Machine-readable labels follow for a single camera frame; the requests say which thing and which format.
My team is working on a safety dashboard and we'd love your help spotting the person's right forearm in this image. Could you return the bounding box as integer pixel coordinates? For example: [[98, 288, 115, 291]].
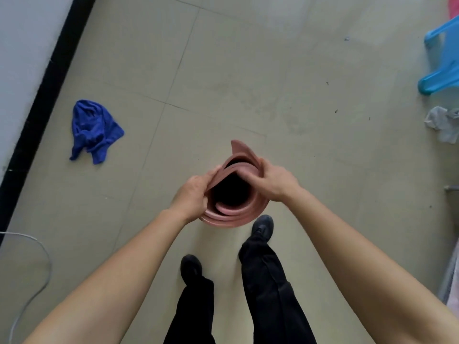
[[286, 188, 459, 344]]

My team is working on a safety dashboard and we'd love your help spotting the pink yoga mat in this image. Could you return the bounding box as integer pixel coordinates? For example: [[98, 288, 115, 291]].
[[199, 139, 270, 229]]

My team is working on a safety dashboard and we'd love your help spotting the person's left hand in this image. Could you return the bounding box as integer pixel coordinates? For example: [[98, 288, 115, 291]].
[[168, 165, 223, 223]]

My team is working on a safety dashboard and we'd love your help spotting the white crumpled cloth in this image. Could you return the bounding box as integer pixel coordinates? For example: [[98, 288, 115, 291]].
[[424, 106, 459, 144]]

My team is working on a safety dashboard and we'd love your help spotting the white cable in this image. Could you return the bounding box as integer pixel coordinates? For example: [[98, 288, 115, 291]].
[[0, 231, 54, 344]]

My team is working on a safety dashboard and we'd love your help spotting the person's left forearm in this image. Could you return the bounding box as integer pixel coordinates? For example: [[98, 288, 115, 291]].
[[23, 209, 189, 344]]

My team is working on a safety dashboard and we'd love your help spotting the person's black shoe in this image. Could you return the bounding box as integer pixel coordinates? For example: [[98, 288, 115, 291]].
[[251, 215, 274, 244], [180, 255, 203, 287]]

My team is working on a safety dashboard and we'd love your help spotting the blue cloth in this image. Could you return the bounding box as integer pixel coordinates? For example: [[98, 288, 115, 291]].
[[69, 100, 125, 165]]

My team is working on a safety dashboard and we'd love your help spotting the blue plastic stool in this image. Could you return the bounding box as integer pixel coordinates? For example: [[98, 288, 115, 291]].
[[417, 14, 459, 97]]

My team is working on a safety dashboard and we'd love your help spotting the person's right hand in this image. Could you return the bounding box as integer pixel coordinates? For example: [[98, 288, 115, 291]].
[[243, 158, 302, 203]]

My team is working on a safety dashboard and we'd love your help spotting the person's black right shoe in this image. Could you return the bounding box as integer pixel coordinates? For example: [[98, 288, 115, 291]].
[[251, 215, 274, 244]]

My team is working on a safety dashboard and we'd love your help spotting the person's black left shoe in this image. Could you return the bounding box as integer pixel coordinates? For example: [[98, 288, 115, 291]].
[[180, 255, 203, 287]]

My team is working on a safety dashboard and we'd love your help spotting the black baseboard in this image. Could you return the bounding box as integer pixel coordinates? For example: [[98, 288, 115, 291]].
[[0, 0, 98, 247]]

